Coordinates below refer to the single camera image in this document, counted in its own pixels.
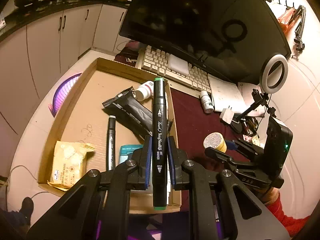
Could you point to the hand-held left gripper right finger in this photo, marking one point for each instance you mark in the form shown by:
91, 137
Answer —
170, 162

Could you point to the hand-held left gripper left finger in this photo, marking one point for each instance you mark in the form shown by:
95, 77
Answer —
147, 162

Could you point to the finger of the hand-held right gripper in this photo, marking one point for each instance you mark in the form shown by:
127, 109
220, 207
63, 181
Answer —
231, 145
225, 158

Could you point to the masking tape roll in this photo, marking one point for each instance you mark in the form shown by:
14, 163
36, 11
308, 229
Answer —
213, 141

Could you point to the black marker grey cap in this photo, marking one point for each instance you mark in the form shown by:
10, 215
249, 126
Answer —
111, 142

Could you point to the black marker green caps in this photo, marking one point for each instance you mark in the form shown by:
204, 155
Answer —
158, 120

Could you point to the black tissue packet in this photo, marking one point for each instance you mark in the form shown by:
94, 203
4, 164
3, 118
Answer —
132, 115

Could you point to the gold snack packet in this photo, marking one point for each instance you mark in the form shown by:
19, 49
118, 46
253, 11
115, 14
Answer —
67, 165

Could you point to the cardboard box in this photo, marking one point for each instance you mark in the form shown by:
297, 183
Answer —
95, 85

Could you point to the person's right forearm red sleeve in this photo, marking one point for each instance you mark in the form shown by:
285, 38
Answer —
282, 212

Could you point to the white charger plug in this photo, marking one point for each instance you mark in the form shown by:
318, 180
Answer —
226, 116

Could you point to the small white bottle grey label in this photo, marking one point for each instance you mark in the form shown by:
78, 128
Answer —
207, 102

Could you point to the white lined notepad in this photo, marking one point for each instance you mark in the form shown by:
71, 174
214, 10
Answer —
225, 95

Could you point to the maroon cloth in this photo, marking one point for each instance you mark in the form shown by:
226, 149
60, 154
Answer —
190, 115

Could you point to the white printed booklet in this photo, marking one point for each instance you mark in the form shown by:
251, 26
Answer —
246, 87

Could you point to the white foam block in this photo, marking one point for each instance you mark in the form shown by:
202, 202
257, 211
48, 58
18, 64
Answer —
178, 65

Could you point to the white keyboard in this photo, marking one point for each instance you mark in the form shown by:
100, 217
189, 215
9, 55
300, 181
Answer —
155, 60

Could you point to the purple plastic basket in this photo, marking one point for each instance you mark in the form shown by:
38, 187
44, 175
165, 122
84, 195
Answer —
65, 90

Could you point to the black shoe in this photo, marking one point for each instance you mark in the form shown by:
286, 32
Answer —
27, 208

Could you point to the orange bag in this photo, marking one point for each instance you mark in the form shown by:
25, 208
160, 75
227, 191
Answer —
287, 17

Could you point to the black computer monitor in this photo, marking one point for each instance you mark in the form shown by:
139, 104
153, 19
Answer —
187, 17

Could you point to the white kitchen cabinet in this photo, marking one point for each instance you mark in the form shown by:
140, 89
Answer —
45, 42

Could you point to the black kitchen countertop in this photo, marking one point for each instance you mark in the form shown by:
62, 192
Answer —
15, 20

